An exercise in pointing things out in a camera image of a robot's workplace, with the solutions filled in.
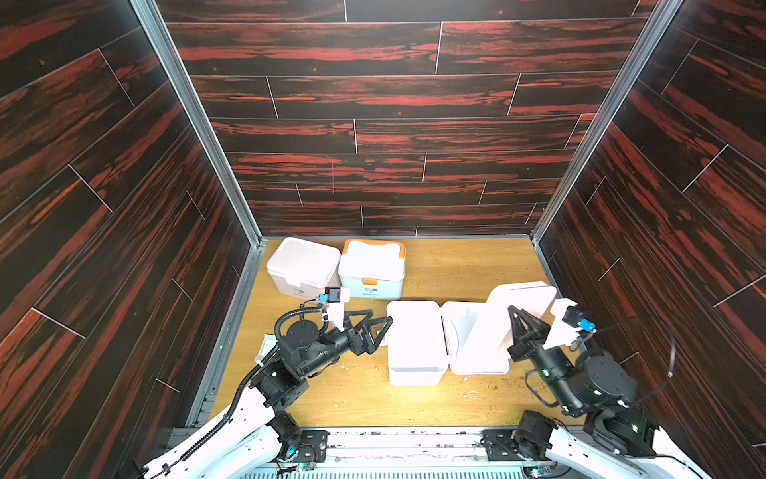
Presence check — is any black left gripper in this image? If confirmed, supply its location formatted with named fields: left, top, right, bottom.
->
left=296, top=308, right=388, bottom=379

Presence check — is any pink tray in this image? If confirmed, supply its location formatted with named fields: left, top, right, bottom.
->
left=460, top=281, right=557, bottom=375

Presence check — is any white gauze packet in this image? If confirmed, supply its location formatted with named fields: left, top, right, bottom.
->
left=255, top=335, right=279, bottom=367

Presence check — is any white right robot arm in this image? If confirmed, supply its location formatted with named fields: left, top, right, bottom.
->
left=508, top=305, right=707, bottom=478

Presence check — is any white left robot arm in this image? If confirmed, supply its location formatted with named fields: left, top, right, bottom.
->
left=115, top=305, right=394, bottom=478

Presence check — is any white orange-trimmed medicine chest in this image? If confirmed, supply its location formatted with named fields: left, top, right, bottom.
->
left=338, top=239, right=406, bottom=301

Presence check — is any pink rear medicine chest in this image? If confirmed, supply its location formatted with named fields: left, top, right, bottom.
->
left=267, top=238, right=341, bottom=299

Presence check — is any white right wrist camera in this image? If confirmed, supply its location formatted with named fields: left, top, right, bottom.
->
left=543, top=299, right=596, bottom=349

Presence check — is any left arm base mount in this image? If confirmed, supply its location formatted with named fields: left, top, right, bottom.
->
left=274, top=429, right=329, bottom=477

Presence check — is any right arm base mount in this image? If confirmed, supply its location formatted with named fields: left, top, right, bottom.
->
left=480, top=429, right=551, bottom=462

